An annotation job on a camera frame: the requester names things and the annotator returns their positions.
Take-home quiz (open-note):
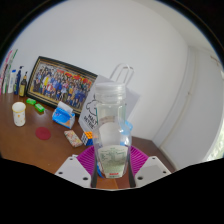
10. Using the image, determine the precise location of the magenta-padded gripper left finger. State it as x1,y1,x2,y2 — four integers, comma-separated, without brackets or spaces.
54,145,98,189

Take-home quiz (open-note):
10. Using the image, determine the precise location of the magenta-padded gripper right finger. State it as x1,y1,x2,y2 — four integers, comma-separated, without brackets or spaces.
126,145,172,188

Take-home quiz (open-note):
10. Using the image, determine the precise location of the clear plastic drink bottle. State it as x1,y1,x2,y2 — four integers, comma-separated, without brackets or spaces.
92,81,133,180

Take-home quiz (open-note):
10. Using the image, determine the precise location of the colourful puzzle cube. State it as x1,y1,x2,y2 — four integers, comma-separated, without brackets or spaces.
81,131,95,147

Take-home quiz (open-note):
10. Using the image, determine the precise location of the small patterned flat box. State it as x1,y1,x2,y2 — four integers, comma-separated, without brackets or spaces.
63,129,84,148

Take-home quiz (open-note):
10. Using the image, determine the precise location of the blue tissue pack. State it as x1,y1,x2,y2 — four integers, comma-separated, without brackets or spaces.
51,100,76,130

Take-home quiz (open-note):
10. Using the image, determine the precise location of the flat round red coaster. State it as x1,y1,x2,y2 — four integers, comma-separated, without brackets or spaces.
35,126,52,141

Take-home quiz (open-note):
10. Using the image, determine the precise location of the white paper gift bag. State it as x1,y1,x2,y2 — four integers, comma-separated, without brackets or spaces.
78,63,141,134

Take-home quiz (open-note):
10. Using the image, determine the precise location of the white cup with yellow rim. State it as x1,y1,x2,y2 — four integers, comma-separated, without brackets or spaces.
11,101,27,127

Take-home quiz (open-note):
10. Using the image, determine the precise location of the dark framed group picture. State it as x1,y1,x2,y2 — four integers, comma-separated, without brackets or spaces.
25,55,98,117

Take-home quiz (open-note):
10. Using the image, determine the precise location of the dark blue pump bottle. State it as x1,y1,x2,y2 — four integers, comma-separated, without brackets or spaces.
13,65,24,96

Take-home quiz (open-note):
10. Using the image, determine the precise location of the white bottle with blue cap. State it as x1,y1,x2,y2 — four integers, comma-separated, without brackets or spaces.
7,69,18,94

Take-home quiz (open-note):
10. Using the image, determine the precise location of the white and green tube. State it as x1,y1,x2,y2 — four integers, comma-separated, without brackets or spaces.
3,48,19,94

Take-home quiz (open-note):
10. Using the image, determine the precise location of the pink and white tube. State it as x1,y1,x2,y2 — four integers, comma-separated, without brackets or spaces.
0,49,14,86

